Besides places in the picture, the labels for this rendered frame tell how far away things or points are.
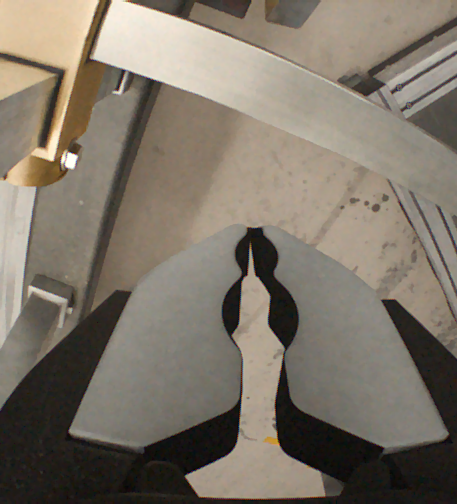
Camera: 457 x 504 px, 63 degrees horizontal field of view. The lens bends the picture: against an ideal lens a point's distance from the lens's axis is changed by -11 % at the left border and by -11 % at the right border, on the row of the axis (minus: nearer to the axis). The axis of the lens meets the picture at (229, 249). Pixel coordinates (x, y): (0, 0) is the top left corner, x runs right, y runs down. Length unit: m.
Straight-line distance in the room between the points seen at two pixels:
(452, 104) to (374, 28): 0.28
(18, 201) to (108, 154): 0.19
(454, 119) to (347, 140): 0.79
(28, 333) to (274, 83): 0.31
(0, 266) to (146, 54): 0.45
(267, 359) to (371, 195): 0.70
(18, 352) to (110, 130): 0.21
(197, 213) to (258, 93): 0.99
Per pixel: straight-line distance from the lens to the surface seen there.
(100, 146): 0.37
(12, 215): 0.54
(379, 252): 1.31
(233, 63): 0.18
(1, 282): 0.61
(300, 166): 1.12
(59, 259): 0.44
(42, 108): 0.18
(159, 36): 0.18
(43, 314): 0.42
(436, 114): 0.95
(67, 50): 0.19
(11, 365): 0.38
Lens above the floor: 1.03
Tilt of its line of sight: 58 degrees down
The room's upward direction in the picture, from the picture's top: 179 degrees counter-clockwise
